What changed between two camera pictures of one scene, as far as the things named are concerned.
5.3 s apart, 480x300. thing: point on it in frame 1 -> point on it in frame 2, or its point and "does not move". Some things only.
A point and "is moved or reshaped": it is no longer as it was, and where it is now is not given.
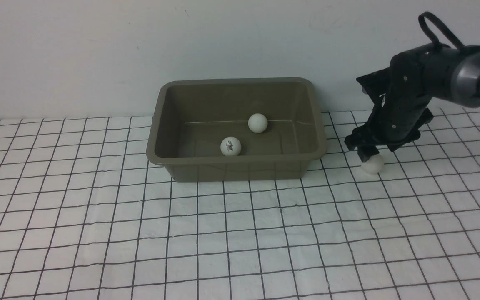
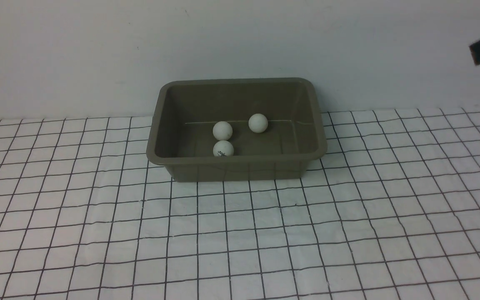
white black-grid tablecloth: (76, 208) does not move
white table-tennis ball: (374, 165) -> (222, 130)
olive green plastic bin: (190, 118) does not move
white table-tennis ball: (230, 146) is moved or reshaped
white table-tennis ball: (257, 123) does not move
